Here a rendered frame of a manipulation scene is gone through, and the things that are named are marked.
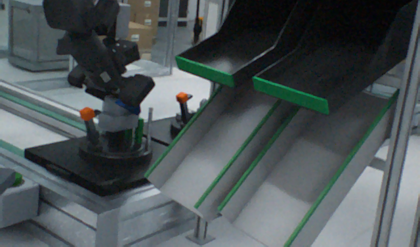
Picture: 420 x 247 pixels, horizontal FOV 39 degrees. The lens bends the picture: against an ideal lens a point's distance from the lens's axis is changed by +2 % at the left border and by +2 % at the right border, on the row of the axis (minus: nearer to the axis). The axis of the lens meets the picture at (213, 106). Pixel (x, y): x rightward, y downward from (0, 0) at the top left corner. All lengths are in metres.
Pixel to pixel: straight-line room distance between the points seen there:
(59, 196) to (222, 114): 0.30
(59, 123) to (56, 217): 0.45
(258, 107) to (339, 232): 0.37
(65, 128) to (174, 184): 0.53
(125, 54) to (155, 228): 0.32
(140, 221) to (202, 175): 0.15
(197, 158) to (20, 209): 0.30
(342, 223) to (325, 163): 0.42
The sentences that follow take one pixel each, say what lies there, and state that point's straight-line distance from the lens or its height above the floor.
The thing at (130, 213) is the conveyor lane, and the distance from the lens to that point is 1.00.
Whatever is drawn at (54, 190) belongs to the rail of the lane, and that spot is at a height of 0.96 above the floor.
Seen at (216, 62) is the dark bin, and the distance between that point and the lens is 0.91.
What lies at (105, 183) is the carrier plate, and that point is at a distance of 1.03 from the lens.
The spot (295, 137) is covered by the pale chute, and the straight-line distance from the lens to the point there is 0.92.
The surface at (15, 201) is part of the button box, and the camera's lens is 1.03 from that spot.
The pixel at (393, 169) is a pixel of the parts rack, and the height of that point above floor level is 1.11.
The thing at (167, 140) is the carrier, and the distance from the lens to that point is 1.26.
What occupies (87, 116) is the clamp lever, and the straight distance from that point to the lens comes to 1.08.
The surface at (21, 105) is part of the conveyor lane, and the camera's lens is 1.56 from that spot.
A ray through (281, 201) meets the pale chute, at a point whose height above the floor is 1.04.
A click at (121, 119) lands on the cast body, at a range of 1.12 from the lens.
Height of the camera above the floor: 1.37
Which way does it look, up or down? 15 degrees down
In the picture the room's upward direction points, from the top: 7 degrees clockwise
